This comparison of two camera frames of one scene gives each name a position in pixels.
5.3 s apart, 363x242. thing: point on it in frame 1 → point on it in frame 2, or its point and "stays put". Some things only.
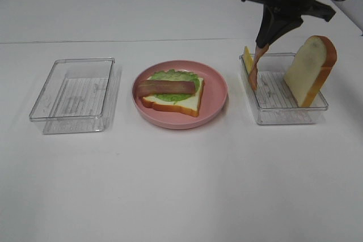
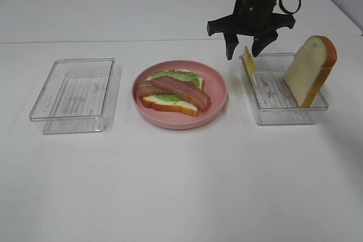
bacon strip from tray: [253, 73] → [184, 89]
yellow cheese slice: [248, 59] stays put
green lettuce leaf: [173, 75] stays put
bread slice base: [190, 105] stays put
